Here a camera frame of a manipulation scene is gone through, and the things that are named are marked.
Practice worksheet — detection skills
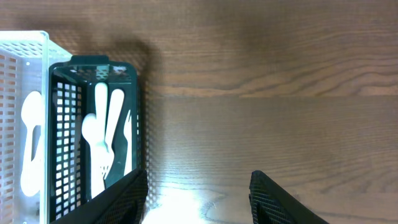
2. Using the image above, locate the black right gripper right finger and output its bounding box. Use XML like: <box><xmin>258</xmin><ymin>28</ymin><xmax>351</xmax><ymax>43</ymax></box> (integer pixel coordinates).
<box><xmin>249</xmin><ymin>170</ymin><xmax>327</xmax><ymax>224</ymax></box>

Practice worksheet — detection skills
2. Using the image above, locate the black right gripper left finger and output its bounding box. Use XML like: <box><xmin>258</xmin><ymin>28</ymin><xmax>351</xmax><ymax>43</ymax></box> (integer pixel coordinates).
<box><xmin>54</xmin><ymin>169</ymin><xmax>148</xmax><ymax>224</ymax></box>

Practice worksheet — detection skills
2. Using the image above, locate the white plastic fork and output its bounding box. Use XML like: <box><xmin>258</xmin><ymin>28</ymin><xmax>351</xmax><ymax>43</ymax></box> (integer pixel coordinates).
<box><xmin>95</xmin><ymin>82</ymin><xmax>114</xmax><ymax>179</ymax></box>
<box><xmin>105</xmin><ymin>89</ymin><xmax>124</xmax><ymax>149</ymax></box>
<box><xmin>123</xmin><ymin>110</ymin><xmax>132</xmax><ymax>175</ymax></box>

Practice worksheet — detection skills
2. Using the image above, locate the white plastic spoon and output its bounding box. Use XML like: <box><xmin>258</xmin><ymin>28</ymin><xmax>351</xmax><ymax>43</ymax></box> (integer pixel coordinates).
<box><xmin>21</xmin><ymin>91</ymin><xmax>44</xmax><ymax>197</ymax></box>
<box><xmin>81</xmin><ymin>113</ymin><xmax>105</xmax><ymax>199</ymax></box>

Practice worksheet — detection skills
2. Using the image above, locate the clear perforated plastic basket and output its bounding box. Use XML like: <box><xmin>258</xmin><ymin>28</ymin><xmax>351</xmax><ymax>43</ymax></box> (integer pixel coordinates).
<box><xmin>1</xmin><ymin>30</ymin><xmax>72</xmax><ymax>223</ymax></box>

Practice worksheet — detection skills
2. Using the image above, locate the dark green plastic basket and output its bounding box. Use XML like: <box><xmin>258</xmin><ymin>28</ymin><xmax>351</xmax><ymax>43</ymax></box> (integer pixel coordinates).
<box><xmin>46</xmin><ymin>55</ymin><xmax>143</xmax><ymax>223</ymax></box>

